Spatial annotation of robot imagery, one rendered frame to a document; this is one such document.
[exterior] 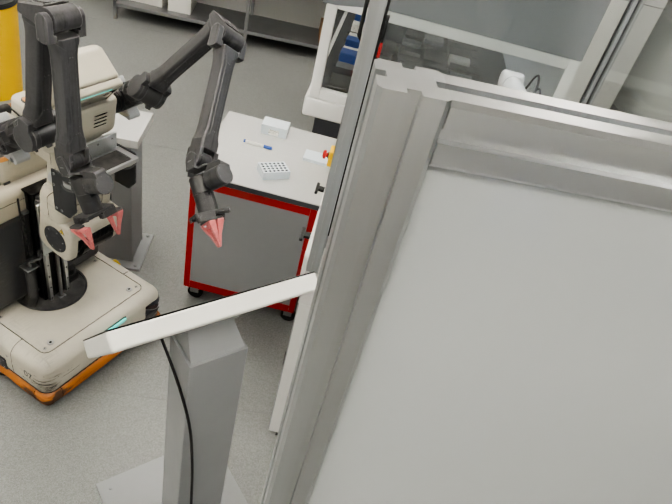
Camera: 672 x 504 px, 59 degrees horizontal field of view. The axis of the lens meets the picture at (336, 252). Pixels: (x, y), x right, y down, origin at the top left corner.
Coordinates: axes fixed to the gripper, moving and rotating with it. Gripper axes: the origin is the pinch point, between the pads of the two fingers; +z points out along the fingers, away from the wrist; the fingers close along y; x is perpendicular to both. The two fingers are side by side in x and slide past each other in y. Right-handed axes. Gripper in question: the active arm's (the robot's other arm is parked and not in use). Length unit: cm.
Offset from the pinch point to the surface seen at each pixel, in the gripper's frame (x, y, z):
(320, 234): -2.7, 31.3, 4.6
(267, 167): 69, 62, -37
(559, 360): -122, -28, 30
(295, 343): 35, 32, 36
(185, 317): -24.4, -23.0, 17.2
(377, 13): -55, 31, -37
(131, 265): 157, 18, -20
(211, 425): 9.7, -13.4, 47.1
